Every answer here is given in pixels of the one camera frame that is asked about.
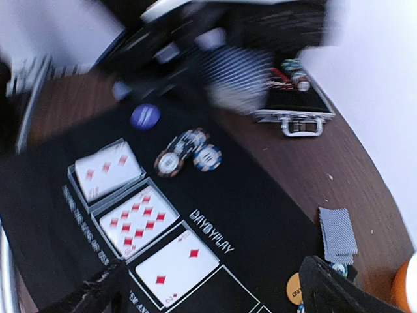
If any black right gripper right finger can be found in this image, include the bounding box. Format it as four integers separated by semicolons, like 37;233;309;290
299;256;400;313

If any nine of diamonds card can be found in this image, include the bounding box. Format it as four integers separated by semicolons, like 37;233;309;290
99;186;179;259

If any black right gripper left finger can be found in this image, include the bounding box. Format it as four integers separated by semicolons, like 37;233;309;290
41;259;130;312

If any far poker chip row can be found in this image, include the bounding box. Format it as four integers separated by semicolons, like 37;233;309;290
281;59;311;92

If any black poker play mat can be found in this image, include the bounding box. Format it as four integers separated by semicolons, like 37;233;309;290
1;102;324;312

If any two of diamonds card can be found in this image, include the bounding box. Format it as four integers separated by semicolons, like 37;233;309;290
135;230;220;308

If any orange big blind button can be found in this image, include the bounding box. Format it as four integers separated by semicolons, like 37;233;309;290
285;273;303;306

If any poker chip pile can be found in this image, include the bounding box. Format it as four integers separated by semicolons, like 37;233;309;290
330;263;348;277
154;128;222;178

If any aluminium poker chip case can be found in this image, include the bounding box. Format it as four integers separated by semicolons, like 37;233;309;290
251;53;336;138

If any three of diamonds card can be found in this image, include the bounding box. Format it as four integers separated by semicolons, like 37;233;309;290
74;141;143;202

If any blue patterned playing card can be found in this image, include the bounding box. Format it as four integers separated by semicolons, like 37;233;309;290
319;207;358;265

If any black all-in triangle plaque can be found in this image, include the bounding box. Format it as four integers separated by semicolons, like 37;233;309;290
266;68;294;91

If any white and red bowl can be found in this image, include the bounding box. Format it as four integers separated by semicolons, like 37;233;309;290
391;253;417;312

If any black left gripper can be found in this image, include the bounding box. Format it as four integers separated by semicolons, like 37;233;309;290
100;1;329;97

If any purple small blind button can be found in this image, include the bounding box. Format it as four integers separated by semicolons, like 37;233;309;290
130;104;161;130

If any grey playing card deck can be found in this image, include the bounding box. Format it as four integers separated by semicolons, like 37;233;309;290
198;47;273;115

